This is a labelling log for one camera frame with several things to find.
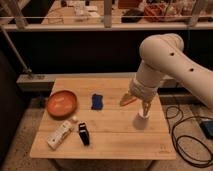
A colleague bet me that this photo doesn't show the orange carrot toy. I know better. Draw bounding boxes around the orange carrot toy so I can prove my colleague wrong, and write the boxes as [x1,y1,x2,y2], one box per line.
[120,97,137,107]

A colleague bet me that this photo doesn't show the black power adapter box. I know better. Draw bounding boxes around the black power adapter box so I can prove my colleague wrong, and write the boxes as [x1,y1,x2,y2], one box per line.
[200,121,213,140]

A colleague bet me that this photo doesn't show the blue cloth piece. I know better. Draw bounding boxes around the blue cloth piece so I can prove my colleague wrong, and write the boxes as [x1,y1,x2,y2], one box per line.
[91,94,103,110]

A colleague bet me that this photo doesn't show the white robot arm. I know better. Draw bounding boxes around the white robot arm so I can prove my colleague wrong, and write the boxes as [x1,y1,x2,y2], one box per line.
[128,34,213,118]

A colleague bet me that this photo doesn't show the metal railing frame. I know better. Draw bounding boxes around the metal railing frame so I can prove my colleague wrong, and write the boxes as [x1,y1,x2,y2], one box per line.
[0,0,213,31]

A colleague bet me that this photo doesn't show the white carton bottle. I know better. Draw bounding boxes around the white carton bottle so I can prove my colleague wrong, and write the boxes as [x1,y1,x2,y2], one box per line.
[46,116,78,150]

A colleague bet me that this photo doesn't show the orange wooden bowl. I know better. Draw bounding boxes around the orange wooden bowl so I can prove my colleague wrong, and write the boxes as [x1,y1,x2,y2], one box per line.
[46,90,78,118]

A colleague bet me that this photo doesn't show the white ceramic cup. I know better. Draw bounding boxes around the white ceramic cup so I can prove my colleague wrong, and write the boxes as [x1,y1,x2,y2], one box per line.
[133,114,149,130]

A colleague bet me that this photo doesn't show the black floor cable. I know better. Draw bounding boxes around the black floor cable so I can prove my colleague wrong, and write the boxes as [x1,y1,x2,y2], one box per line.
[164,104,213,169]

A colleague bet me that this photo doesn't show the grey diagonal pole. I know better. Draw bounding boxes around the grey diagonal pole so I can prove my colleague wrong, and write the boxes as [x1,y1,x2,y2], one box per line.
[0,26,44,81]

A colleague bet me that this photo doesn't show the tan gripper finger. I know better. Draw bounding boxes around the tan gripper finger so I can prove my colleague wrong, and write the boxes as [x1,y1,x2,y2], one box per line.
[142,101,151,116]
[121,93,134,102]

